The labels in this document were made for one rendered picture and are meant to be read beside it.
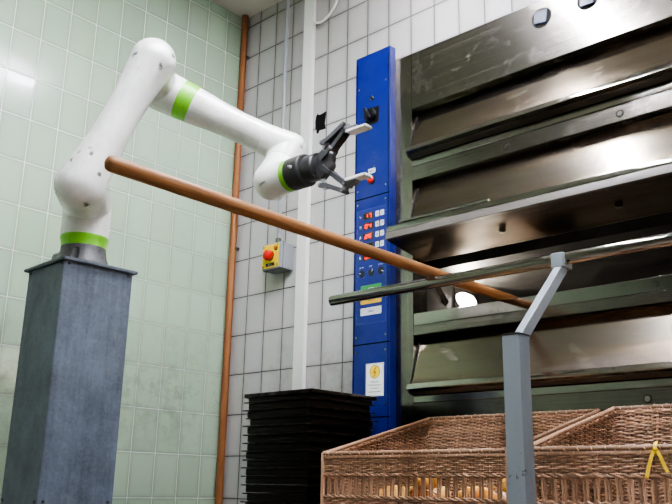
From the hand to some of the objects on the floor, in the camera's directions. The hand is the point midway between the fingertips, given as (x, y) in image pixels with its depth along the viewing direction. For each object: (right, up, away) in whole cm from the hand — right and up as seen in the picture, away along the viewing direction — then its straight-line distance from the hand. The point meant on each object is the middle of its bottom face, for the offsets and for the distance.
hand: (365, 151), depth 213 cm
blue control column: (+67, -182, +91) cm, 214 cm away
